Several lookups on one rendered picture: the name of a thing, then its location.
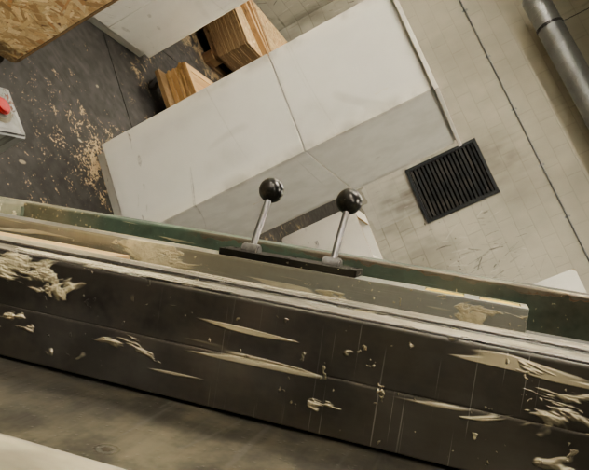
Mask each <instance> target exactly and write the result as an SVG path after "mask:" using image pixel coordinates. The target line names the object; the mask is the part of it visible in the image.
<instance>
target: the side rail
mask: <svg viewBox="0 0 589 470"><path fill-rule="evenodd" d="M23 216H24V217H29V218H34V219H40V220H46V221H50V222H56V223H62V224H67V225H72V226H78V227H83V228H93V229H98V230H104V231H110V232H115V233H120V234H126V235H131V236H136V237H142V238H147V239H153V240H158V241H164V242H174V243H179V244H184V245H190V246H196V247H200V248H206V249H212V250H217V251H219V248H220V247H228V246H234V247H239V248H241V246H242V244H243V243H245V242H248V243H250V242H251V239H252V238H249V237H243V236H238V235H232V234H226V233H221V232H215V231H209V230H204V229H198V228H188V227H182V226H176V225H171V224H164V223H159V222H153V221H147V220H142V219H136V218H130V217H125V216H119V215H113V214H103V213H97V212H92V211H86V210H80V209H75V208H69V207H63V206H58V205H51V204H45V203H35V202H25V203H24V214H23ZM257 244H260V245H261V247H262V252H267V253H272V254H278V255H284V256H294V257H299V258H305V259H310V260H316V261H322V258H323V257H325V256H331V254H332V251H328V250H323V249H317V248H311V247H306V246H300V245H294V244H289V243H283V242H272V241H266V240H260V239H259V240H258V243H257ZM338 258H341V259H342V260H343V266H349V267H354V268H360V269H363V274H362V276H366V277H372V278H378V279H383V280H388V281H394V282H399V283H409V284H414V285H420V286H426V287H430V288H436V289H442V290H447V291H452V292H458V293H463V294H469V295H474V296H479V297H490V298H495V299H500V300H506V301H512V302H516V303H522V304H527V306H528V308H529V312H528V318H527V328H526V330H529V331H534V332H540V333H544V334H549V335H555V336H559V337H565V338H570V339H579V340H584V341H589V294H587V293H582V292H576V291H570V290H565V289H559V288H553V287H548V286H542V285H536V284H531V283H520V282H515V281H509V280H503V279H498V278H491V277H486V276H480V275H474V274H469V273H463V272H457V271H452V270H441V269H436V268H430V267H424V266H419V265H413V264H407V263H402V262H396V261H390V260H384V259H378V258H372V257H367V256H356V255H351V254H345V253H339V254H338Z"/></svg>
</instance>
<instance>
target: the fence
mask: <svg viewBox="0 0 589 470"><path fill-rule="evenodd" d="M0 231H1V232H5V233H11V234H16V235H21V236H26V237H32V238H37V239H42V240H47V241H52V242H61V243H67V244H72V245H77V246H82V247H87V248H92V249H97V250H103V251H107V252H113V253H118V254H123V255H128V256H130V259H131V260H137V261H142V262H146V263H152V264H157V265H162V266H167V267H172V268H177V269H182V270H192V271H196V272H202V273H207V274H211V275H217V276H222V277H227V278H232V279H237V280H243V281H247V282H252V283H261V284H267V285H272V286H277V287H282V288H287V289H293V290H297V291H302V292H308V293H312V294H317V295H323V296H328V297H337V298H342V299H347V300H352V301H358V302H362V303H367V304H373V305H378V306H382V307H388V308H393V309H398V310H403V311H412V312H417V313H422V314H428V315H432V316H438V317H443V318H447V319H453V320H458V321H463V322H468V323H473V324H479V325H487V326H493V327H497V328H503V329H508V330H513V331H518V332H523V333H526V328H527V318H528V312H529V308H528V306H527V304H522V303H516V302H512V301H506V300H500V299H495V298H490V297H483V298H489V299H495V300H499V301H505V302H511V303H515V304H519V306H515V305H509V304H504V303H499V302H493V301H488V300H482V299H480V297H479V296H474V295H469V294H463V293H458V292H452V291H447V290H442V289H436V288H431V289H435V290H441V291H446V292H452V293H457V294H462V295H464V297H462V296H456V295H451V294H446V293H440V292H435V291H430V290H425V289H426V288H430V287H426V286H420V285H414V284H409V283H399V282H394V281H388V280H383V279H378V278H372V277H366V276H359V277H356V278H352V277H347V276H342V275H336V274H331V273H325V272H320V271H315V270H305V269H300V268H294V267H289V266H283V265H278V264H272V263H267V262H262V261H256V260H251V259H246V258H240V257H235V256H225V255H220V254H219V251H217V250H212V249H206V248H200V247H196V246H190V245H184V244H179V243H174V242H164V241H158V240H153V239H147V238H142V237H136V236H131V235H126V234H120V233H115V232H110V231H104V230H98V229H93V228H83V227H78V226H72V225H67V224H62V223H56V222H50V221H46V220H40V219H34V218H29V217H24V216H18V215H13V214H3V213H0Z"/></svg>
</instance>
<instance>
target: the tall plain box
mask: <svg viewBox="0 0 589 470"><path fill-rule="evenodd" d="M268 55H269V56H268ZM268 55H267V54H266V55H264V56H262V57H260V58H258V59H257V60H255V61H253V62H250V63H248V64H247V65H245V66H243V67H241V68H240V69H239V70H237V71H235V72H233V73H231V74H229V75H228V76H225V77H223V78H221V79H220V80H218V81H216V82H214V83H212V84H211V85H210V86H208V87H206V88H204V89H202V90H200V91H198V92H196V93H194V94H193V95H191V96H189V97H187V98H185V99H183V100H182V101H181V102H179V103H177V104H175V105H173V106H171V107H169V108H167V109H165V110H164V111H162V112H160V113H158V114H156V115H155V116H153V117H151V118H149V119H147V120H146V121H144V122H142V123H140V124H138V125H137V126H135V127H133V128H131V129H129V130H128V131H125V132H123V133H121V134H119V135H118V136H117V137H115V138H113V139H111V140H110V141H108V142H106V143H104V144H102V146H103V152H102V153H101V154H99V155H98V160H99V162H100V166H101V169H102V173H103V179H104V182H105V185H106V188H107V192H108V195H109V199H110V201H111V205H112V208H113V212H114V215H119V216H125V217H130V218H136V219H142V220H147V221H153V222H159V223H164V224H171V225H176V226H182V227H188V228H198V229H204V230H209V231H215V232H221V233H226V234H232V235H238V236H243V237H249V238H252V236H253V233H254V230H255V227H256V224H257V221H258V218H259V215H260V213H261V210H262V207H263V204H264V200H263V199H262V198H261V197H260V194H259V187H260V185H261V183H262V182H263V181H264V180H265V179H268V178H276V179H278V180H280V181H281V182H282V184H283V187H284V194H283V196H282V198H281V199H280V200H279V201H277V202H274V203H270V206H269V209H268V212H267V217H266V220H265V223H264V226H263V228H262V231H261V234H262V233H264V232H266V231H268V230H270V229H273V228H275V227H277V226H279V225H281V224H283V223H286V222H288V221H290V220H292V219H294V218H296V217H298V216H300V215H302V214H305V213H307V212H309V211H311V210H314V209H316V208H318V207H320V206H322V205H324V204H325V203H327V202H330V201H332V200H335V199H336V198H337V195H338V194H339V192H341V191H342V190H343V189H346V188H353V189H355V190H356V189H358V188H360V187H364V186H366V185H368V184H370V183H372V182H374V181H376V180H378V179H380V178H382V177H384V176H386V175H388V174H391V173H394V172H396V171H398V170H400V169H402V168H404V167H406V166H408V165H410V164H412V163H414V162H416V161H419V160H421V159H424V158H426V157H428V156H429V155H432V154H434V153H436V152H438V151H440V150H442V149H444V148H447V147H449V146H451V145H453V144H454V143H455V142H454V141H455V140H456V141H457V143H458V146H462V144H461V141H460V139H459V136H458V133H457V131H456V129H455V126H454V124H453V121H452V119H451V116H450V115H449V112H448V110H447V107H446V105H445V101H444V99H443V96H442V94H441V92H440V90H439V87H438V85H437V83H436V81H435V79H434V77H433V75H432V72H431V69H430V67H429V65H428V64H427V62H426V59H425V57H424V55H423V53H422V51H421V49H420V47H419V44H418V41H417V40H416V38H415V36H414V33H413V31H412V29H411V27H410V25H409V23H408V21H407V18H406V16H405V14H404V12H403V10H402V8H401V5H400V3H399V1H398V0H364V1H362V2H361V3H359V4H358V5H356V6H354V7H351V8H350V9H348V10H346V11H344V12H342V13H340V14H339V15H337V16H335V17H333V18H332V19H330V20H329V21H326V22H324V23H322V24H321V25H319V26H317V27H315V28H313V29H312V30H310V31H308V32H306V33H304V34H302V35H300V36H299V37H297V38H295V39H294V40H292V41H290V42H288V43H286V44H284V45H283V46H281V47H279V48H276V49H275V50H273V51H271V52H269V53H268Z"/></svg>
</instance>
